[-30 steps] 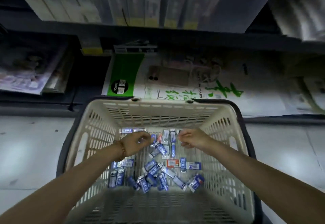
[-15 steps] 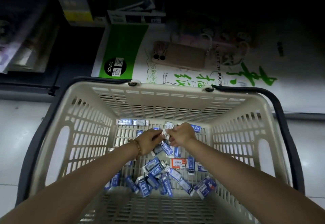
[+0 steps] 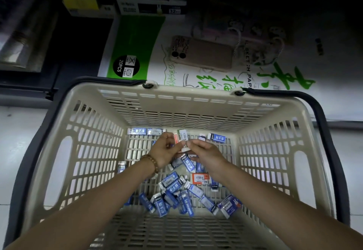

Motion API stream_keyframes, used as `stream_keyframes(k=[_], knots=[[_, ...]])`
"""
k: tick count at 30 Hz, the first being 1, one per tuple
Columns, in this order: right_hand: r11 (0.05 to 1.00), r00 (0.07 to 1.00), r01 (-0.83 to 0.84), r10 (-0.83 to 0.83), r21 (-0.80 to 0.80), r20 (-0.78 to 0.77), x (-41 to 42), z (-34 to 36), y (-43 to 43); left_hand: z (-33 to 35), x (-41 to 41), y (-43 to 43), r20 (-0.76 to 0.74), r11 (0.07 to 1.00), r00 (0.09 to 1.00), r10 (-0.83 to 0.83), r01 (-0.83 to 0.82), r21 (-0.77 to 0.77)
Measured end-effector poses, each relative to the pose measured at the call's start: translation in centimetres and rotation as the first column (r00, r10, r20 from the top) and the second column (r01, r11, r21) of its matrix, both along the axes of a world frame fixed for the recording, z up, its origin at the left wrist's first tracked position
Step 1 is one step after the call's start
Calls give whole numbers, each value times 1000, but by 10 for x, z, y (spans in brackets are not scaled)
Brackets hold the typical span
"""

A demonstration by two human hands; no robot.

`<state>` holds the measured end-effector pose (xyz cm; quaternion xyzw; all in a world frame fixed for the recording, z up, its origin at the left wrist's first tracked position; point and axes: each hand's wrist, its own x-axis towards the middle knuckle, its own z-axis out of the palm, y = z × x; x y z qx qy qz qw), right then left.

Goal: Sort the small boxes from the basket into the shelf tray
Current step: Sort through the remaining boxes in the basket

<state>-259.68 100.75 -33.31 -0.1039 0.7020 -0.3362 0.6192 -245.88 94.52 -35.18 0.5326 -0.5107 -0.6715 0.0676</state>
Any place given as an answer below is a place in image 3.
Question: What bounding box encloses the person's right hand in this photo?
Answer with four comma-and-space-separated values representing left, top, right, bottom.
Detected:
186, 139, 229, 181

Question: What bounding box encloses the person's left hand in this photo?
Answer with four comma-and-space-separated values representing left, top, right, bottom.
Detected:
147, 132, 187, 171

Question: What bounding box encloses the green and red eraser bundle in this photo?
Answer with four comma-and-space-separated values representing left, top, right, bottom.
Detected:
173, 129, 190, 148

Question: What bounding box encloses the pile of mixed packaged erasers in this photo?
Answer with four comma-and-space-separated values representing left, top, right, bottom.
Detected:
117, 128, 244, 220

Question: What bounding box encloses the beige plastic shopping basket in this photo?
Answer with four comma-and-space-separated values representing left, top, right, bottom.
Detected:
3, 76, 351, 250

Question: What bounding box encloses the person's right forearm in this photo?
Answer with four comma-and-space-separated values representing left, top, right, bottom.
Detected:
217, 165, 363, 250

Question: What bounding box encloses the person's left forearm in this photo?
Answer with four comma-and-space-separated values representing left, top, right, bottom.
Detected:
5, 159, 158, 250

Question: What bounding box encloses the green and white paper pack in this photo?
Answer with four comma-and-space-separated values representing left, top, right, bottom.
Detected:
98, 14, 363, 122

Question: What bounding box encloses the dark metal shelf unit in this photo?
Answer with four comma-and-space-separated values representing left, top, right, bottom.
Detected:
0, 0, 363, 130

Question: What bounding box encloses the wooden bead bracelet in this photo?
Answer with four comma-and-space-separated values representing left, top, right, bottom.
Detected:
140, 154, 160, 179

